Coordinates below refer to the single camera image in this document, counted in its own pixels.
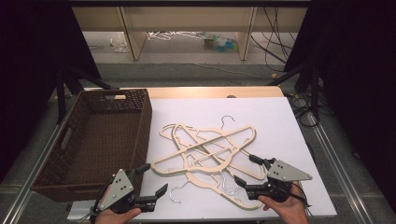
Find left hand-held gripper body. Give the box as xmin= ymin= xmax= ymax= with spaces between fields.
xmin=98 ymin=168 xmax=157 ymax=215

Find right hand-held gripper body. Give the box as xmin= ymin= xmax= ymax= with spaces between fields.
xmin=246 ymin=158 xmax=314 ymax=203

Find cream clothes hanger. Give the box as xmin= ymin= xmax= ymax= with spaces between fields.
xmin=169 ymin=122 xmax=264 ymax=211
xmin=150 ymin=124 xmax=258 ymax=196
xmin=158 ymin=115 xmax=268 ymax=181

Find brown woven basket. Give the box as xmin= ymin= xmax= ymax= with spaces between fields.
xmin=30 ymin=88 xmax=153 ymax=203

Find person's left hand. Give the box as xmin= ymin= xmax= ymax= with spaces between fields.
xmin=93 ymin=206 xmax=143 ymax=224

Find person's right hand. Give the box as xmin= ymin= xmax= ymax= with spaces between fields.
xmin=258 ymin=182 xmax=311 ymax=224

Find white table cover sheet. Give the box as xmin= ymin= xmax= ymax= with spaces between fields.
xmin=66 ymin=96 xmax=338 ymax=222

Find wooden table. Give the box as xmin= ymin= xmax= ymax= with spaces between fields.
xmin=120 ymin=86 xmax=285 ymax=100

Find black stand legs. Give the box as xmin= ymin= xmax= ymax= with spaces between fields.
xmin=55 ymin=63 xmax=114 ymax=125
xmin=266 ymin=60 xmax=322 ymax=123

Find black curtain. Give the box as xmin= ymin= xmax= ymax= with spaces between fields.
xmin=283 ymin=0 xmax=396 ymax=214
xmin=0 ymin=0 xmax=102 ymax=185

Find blue green plastic items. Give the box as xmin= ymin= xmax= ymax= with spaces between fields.
xmin=203 ymin=33 xmax=240 ymax=53

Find clear plastic bag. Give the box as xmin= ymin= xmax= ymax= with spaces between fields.
xmin=109 ymin=32 xmax=129 ymax=53

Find beige wooden bench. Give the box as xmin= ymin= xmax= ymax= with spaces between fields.
xmin=71 ymin=6 xmax=309 ymax=62

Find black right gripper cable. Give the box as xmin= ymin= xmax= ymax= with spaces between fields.
xmin=277 ymin=183 xmax=313 ymax=208

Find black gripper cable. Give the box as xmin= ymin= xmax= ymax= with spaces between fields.
xmin=277 ymin=183 xmax=313 ymax=208
xmin=92 ymin=182 xmax=115 ymax=219

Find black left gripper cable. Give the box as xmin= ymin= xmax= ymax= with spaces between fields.
xmin=92 ymin=182 xmax=115 ymax=219

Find metal floor rail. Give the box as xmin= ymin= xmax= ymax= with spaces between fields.
xmin=0 ymin=122 xmax=64 ymax=224
xmin=306 ymin=111 xmax=376 ymax=224

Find black coiled floor cables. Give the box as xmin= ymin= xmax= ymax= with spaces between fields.
xmin=285 ymin=91 xmax=320 ymax=128

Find thin white floor cable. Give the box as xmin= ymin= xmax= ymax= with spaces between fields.
xmin=186 ymin=63 xmax=270 ymax=80

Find black hanging cables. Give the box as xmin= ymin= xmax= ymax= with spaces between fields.
xmin=249 ymin=7 xmax=297 ymax=73

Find white wire hangers on floor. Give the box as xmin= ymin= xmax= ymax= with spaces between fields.
xmin=147 ymin=30 xmax=205 ymax=42

